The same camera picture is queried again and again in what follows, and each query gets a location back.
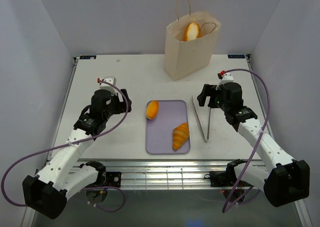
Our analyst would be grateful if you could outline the metal kitchen tongs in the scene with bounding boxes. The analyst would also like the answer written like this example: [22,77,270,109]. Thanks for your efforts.
[191,94,212,144]

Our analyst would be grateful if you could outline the oval white-topped fake bread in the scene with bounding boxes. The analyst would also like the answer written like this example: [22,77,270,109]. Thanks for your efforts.
[183,22,202,42]

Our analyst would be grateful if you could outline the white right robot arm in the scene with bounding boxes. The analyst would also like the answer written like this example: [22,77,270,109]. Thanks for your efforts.
[197,82,310,207]

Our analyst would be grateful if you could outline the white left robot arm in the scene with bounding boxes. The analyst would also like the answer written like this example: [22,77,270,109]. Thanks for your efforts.
[22,89,132,219]

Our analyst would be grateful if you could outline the white paper bag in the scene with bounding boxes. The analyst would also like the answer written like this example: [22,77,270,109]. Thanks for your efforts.
[164,5,222,81]

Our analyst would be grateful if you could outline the fake croissant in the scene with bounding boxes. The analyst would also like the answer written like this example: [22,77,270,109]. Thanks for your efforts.
[172,122,190,152]

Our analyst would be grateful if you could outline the small round orange bun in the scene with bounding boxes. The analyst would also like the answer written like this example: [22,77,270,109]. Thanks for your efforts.
[146,100,159,120]

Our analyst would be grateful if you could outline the right blue table label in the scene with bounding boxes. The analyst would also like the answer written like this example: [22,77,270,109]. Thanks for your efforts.
[227,54,246,59]

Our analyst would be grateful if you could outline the blue table label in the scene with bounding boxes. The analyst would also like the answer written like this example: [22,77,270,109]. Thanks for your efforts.
[79,55,97,60]
[227,54,246,59]

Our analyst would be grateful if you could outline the lilac plastic tray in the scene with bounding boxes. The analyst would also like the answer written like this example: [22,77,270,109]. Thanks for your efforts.
[145,99,191,155]

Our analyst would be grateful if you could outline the left blue table label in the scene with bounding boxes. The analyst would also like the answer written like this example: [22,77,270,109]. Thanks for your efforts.
[79,55,97,60]

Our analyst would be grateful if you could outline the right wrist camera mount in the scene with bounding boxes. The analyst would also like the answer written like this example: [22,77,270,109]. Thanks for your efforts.
[216,70,234,90]

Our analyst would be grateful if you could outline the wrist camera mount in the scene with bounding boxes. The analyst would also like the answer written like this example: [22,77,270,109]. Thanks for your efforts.
[216,70,234,90]
[97,76,117,95]

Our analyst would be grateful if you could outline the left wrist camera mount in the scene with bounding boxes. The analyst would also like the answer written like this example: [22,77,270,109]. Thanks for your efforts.
[97,76,117,95]

